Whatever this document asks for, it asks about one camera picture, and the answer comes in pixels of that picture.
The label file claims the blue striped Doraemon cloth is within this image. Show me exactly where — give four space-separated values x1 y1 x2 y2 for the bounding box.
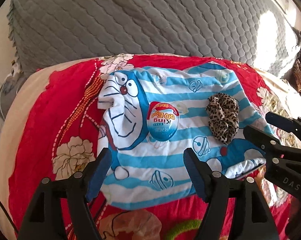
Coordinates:
97 62 272 210

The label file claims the grey flat box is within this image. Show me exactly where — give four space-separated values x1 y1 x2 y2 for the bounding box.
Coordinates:
235 164 265 180

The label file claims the packaged biscuit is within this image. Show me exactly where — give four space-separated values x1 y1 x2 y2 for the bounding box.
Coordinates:
255 172 277 207

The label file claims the blue King egg toy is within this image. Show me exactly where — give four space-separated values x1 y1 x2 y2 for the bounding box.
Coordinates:
147 101 180 141

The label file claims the grey quilted headboard cover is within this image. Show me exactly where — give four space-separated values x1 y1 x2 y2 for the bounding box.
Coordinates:
7 0 301 76

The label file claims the leopard print scrunchie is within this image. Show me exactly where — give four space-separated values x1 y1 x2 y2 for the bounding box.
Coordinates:
206 93 240 145

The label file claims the green fuzzy ring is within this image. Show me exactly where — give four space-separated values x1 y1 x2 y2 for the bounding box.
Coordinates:
165 219 203 240

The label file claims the black cable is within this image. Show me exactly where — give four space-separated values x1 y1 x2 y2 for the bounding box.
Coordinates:
0 195 19 233

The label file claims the beige mesh hair net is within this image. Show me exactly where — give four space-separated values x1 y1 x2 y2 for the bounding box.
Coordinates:
98 210 162 239

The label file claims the grey bedside stool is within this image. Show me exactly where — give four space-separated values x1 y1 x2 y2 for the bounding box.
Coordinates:
0 73 29 120

